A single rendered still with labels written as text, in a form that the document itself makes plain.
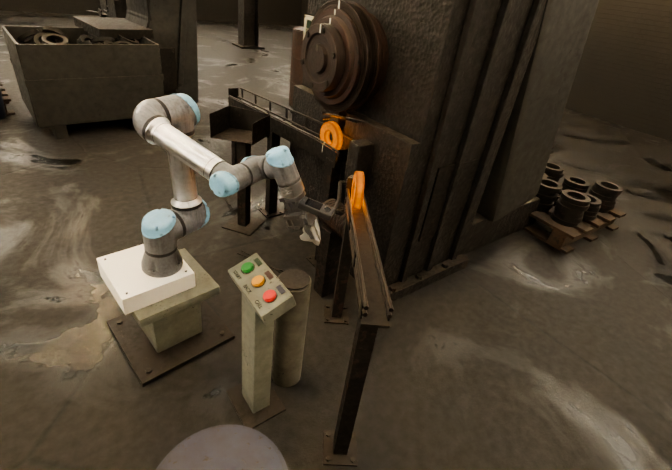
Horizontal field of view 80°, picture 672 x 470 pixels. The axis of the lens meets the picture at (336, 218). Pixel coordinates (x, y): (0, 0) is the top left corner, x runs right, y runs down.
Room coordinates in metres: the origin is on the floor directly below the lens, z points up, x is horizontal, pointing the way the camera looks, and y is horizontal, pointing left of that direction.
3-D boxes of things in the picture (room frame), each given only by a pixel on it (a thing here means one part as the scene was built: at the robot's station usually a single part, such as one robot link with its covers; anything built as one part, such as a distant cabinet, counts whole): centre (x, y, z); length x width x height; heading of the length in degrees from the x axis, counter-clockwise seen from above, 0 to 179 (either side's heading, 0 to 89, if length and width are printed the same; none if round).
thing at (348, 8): (1.94, 0.09, 1.11); 0.47 x 0.06 x 0.47; 40
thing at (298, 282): (1.08, 0.11, 0.26); 0.12 x 0.12 x 0.52
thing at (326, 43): (1.87, 0.16, 1.11); 0.28 x 0.06 x 0.28; 40
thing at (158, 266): (1.21, 0.65, 0.43); 0.15 x 0.15 x 0.10
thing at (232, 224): (2.15, 0.60, 0.36); 0.26 x 0.20 x 0.72; 75
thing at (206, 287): (1.22, 0.66, 0.28); 0.32 x 0.32 x 0.04; 47
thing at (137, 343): (1.22, 0.66, 0.13); 0.40 x 0.40 x 0.26; 47
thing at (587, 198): (3.05, -1.54, 0.22); 1.20 x 0.81 x 0.44; 38
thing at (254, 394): (0.94, 0.21, 0.31); 0.24 x 0.16 x 0.62; 40
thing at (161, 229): (1.22, 0.65, 0.54); 0.13 x 0.12 x 0.14; 153
